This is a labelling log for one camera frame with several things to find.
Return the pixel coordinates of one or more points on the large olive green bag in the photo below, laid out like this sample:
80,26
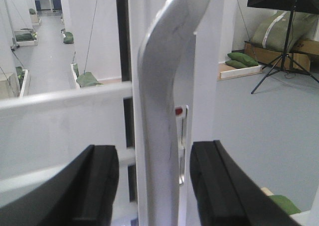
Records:
271,33

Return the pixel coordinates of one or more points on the silver door handle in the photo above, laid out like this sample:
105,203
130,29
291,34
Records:
159,56

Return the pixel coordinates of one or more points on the green sandbags on platform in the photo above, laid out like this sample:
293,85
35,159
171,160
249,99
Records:
240,60

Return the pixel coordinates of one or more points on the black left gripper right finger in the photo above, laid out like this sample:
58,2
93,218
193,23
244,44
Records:
225,195

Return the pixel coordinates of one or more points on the brown cardboard box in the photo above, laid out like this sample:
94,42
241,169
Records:
305,52

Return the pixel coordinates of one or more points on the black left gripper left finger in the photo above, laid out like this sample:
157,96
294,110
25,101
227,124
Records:
81,194

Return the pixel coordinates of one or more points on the black tripod light stand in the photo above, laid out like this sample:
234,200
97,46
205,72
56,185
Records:
284,55

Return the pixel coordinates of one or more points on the white framed sliding glass door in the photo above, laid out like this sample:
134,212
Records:
82,194

